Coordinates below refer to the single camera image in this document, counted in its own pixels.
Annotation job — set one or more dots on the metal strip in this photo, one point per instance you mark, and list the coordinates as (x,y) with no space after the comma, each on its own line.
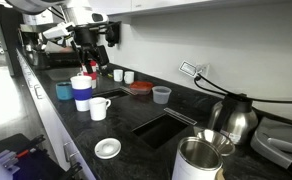
(180,116)
(128,90)

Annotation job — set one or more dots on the steel funnel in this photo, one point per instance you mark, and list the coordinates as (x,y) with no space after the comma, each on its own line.
(219,141)

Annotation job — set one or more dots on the dark background appliance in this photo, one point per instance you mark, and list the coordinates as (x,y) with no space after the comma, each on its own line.
(36,46)

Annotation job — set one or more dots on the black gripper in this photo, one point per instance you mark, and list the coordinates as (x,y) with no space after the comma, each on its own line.
(86,36)

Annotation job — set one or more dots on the stainless steel sink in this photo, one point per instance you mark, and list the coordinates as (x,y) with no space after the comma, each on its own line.
(61,73)

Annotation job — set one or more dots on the teal cup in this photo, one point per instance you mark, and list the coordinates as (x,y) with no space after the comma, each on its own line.
(64,91)

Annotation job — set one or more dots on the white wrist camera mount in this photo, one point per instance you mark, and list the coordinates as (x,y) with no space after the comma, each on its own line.
(57,31)

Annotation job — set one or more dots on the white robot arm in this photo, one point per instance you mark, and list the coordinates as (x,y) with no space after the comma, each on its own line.
(52,5)

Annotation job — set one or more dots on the steel coffee carafe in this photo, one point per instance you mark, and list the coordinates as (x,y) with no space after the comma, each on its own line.
(239,123)

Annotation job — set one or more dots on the black wall soap dispenser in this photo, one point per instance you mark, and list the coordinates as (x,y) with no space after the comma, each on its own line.
(113,33)

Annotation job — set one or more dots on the red lidded container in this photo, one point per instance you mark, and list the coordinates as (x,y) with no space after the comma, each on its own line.
(141,87)

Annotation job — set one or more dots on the small white mug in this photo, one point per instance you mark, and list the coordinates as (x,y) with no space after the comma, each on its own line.
(98,109)

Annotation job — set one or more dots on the white round lid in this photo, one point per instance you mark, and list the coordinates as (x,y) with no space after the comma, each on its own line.
(107,148)

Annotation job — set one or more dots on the white metal canister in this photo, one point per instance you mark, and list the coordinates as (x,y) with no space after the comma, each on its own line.
(192,166)

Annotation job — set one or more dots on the white upper cabinet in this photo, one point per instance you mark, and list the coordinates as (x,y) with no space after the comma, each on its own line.
(192,6)

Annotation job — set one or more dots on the red banded travel cup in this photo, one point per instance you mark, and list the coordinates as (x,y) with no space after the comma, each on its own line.
(93,77)

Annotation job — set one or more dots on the white wall outlet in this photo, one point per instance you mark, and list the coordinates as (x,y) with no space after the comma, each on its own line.
(203,70)

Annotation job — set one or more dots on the blue banded travel cup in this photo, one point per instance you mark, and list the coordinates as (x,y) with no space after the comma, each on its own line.
(82,95)

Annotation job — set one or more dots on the clear plastic cup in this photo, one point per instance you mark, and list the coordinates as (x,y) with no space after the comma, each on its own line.
(161,95)

